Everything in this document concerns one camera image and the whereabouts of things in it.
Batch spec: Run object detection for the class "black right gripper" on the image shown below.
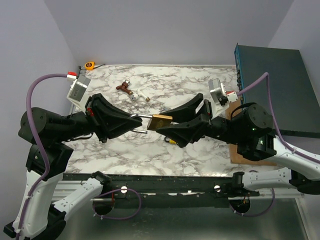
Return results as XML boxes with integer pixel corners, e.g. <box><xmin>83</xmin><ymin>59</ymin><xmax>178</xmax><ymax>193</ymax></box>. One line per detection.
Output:
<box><xmin>155</xmin><ymin>94</ymin><xmax>244</xmax><ymax>148</ymax></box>

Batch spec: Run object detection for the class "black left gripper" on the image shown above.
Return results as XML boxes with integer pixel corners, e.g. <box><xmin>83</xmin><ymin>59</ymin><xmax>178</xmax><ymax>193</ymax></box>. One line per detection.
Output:
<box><xmin>55</xmin><ymin>91</ymin><xmax>144</xmax><ymax>141</ymax></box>

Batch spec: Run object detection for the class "yellow black padlock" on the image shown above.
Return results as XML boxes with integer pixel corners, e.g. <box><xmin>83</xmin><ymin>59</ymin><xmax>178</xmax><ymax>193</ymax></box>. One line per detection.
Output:
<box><xmin>164</xmin><ymin>137</ymin><xmax>177</xmax><ymax>145</ymax></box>

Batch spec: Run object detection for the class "small brass padlock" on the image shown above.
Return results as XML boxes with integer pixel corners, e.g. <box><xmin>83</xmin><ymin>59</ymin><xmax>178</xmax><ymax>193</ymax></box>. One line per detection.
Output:
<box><xmin>130</xmin><ymin>113</ymin><xmax>173</xmax><ymax>134</ymax></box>

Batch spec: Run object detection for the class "long-shackle brass padlock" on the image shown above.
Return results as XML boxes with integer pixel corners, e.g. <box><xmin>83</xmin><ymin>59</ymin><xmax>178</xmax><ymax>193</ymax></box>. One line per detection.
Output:
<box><xmin>160</xmin><ymin>107</ymin><xmax>170</xmax><ymax>113</ymax></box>

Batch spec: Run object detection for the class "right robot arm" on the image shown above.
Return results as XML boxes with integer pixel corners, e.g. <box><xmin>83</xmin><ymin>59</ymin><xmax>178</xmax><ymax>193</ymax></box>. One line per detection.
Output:
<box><xmin>156</xmin><ymin>93</ymin><xmax>320</xmax><ymax>197</ymax></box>

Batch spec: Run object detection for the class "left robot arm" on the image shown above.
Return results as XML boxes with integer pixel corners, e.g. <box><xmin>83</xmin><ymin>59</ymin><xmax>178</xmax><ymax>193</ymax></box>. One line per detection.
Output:
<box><xmin>3</xmin><ymin>94</ymin><xmax>142</xmax><ymax>240</ymax></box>

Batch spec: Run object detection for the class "white plastic tap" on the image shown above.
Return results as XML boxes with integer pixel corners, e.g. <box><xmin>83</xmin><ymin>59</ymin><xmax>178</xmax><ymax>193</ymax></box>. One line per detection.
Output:
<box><xmin>129</xmin><ymin>87</ymin><xmax>151</xmax><ymax>102</ymax></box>

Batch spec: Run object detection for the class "brown plastic tap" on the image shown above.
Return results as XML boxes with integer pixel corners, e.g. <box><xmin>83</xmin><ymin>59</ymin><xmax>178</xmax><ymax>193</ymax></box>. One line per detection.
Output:
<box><xmin>115</xmin><ymin>79</ymin><xmax>133</xmax><ymax>95</ymax></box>

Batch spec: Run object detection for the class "wooden board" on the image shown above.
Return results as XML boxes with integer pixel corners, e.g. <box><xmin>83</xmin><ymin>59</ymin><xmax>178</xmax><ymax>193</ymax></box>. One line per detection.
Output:
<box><xmin>225</xmin><ymin>99</ymin><xmax>277</xmax><ymax>167</ymax></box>

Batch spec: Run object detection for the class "orange tape measure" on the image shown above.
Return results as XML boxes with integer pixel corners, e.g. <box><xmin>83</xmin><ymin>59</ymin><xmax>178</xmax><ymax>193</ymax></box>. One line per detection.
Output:
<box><xmin>84</xmin><ymin>61</ymin><xmax>105</xmax><ymax>71</ymax></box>

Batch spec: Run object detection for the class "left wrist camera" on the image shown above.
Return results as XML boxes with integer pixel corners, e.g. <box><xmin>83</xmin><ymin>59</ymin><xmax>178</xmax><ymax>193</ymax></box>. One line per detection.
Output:
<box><xmin>66</xmin><ymin>74</ymin><xmax>91</xmax><ymax>113</ymax></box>

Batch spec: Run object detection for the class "black front rail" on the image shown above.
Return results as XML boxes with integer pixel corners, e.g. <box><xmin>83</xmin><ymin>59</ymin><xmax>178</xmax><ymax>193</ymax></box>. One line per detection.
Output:
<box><xmin>61</xmin><ymin>173</ymin><xmax>261</xmax><ymax>210</ymax></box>

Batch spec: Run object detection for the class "blue network switch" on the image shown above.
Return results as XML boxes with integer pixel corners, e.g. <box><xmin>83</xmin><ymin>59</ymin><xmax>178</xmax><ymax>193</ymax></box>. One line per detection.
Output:
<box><xmin>234</xmin><ymin>44</ymin><xmax>320</xmax><ymax>139</ymax></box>

